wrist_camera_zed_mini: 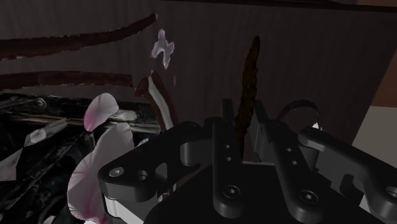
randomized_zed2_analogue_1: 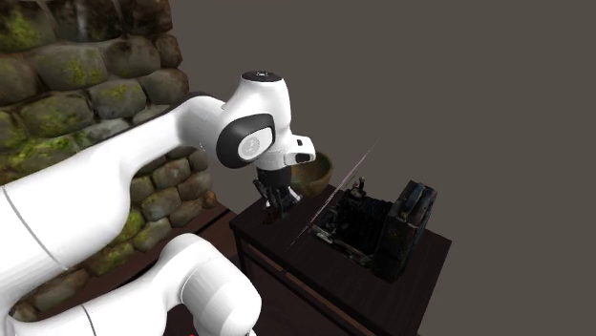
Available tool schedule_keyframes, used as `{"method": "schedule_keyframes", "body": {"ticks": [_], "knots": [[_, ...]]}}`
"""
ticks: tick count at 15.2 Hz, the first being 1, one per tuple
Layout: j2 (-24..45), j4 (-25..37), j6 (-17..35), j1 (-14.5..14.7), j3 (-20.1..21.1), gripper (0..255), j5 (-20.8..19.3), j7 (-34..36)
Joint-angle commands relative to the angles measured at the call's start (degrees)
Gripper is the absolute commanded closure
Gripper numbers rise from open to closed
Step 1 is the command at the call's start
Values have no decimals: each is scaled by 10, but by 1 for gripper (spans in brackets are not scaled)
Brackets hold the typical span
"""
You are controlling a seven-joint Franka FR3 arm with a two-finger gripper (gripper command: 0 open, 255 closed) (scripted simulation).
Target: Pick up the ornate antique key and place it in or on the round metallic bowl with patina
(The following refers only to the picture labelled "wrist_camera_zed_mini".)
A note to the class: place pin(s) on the thin dark curved loop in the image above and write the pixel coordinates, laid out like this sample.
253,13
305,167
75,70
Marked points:
299,102

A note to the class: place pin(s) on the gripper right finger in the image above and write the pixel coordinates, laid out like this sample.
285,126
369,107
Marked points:
287,167

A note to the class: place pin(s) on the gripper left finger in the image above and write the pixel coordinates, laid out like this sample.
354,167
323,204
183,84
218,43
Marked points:
225,173

